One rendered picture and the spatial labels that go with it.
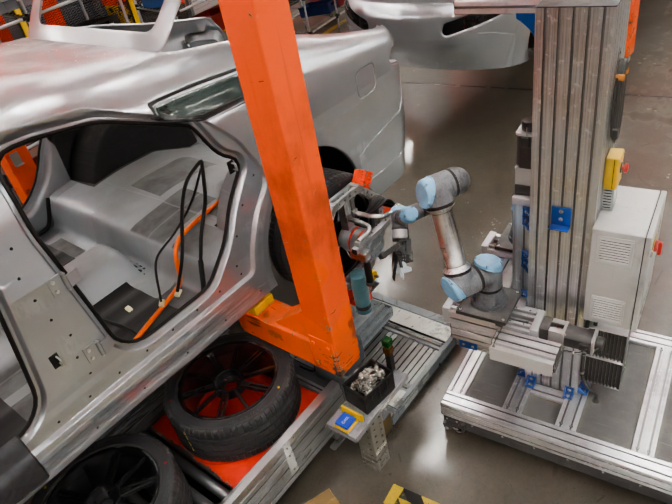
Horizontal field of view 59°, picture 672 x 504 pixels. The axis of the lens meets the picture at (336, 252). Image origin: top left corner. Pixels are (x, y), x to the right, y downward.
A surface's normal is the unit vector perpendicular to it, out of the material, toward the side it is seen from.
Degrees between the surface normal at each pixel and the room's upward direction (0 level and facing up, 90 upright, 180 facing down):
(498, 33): 90
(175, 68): 34
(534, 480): 0
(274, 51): 90
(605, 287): 90
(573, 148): 90
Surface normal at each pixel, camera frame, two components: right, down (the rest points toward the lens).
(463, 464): -0.17, -0.79
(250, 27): -0.61, 0.55
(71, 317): 0.77, 0.23
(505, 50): 0.26, 0.69
